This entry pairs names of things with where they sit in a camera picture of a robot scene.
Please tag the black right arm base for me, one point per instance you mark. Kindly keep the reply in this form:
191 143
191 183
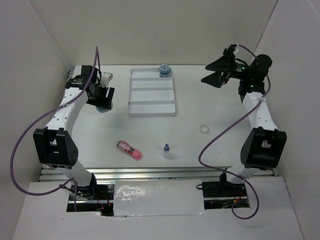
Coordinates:
215 189

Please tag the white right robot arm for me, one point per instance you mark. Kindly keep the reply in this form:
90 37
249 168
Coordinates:
265 143

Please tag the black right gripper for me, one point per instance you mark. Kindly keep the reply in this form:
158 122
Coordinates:
224 64

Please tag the pink capped glue stick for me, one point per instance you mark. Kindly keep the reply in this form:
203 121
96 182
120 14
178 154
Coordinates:
129 150

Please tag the blue slime jar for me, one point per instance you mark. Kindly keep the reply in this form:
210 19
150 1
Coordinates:
165 71
102 110

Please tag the white foil covered panel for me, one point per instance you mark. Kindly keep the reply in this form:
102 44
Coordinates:
158 198

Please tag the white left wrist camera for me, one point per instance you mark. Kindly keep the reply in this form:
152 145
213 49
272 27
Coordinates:
106 77

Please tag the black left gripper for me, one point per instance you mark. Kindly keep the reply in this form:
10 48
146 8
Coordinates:
105 102

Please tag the white tiered organizer tray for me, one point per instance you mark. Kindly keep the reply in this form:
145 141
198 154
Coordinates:
151 94

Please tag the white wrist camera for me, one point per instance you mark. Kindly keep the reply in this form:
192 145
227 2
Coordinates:
106 77
234 48

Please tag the small blue capped bottle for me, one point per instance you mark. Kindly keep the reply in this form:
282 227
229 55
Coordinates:
166 151

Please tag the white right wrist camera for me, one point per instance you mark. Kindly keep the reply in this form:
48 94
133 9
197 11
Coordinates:
234 48

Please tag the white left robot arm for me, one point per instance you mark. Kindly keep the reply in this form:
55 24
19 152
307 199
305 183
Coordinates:
54 144

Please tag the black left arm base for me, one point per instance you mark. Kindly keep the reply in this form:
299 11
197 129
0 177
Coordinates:
103 195

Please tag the clear tape roll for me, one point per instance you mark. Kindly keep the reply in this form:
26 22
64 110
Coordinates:
204 129

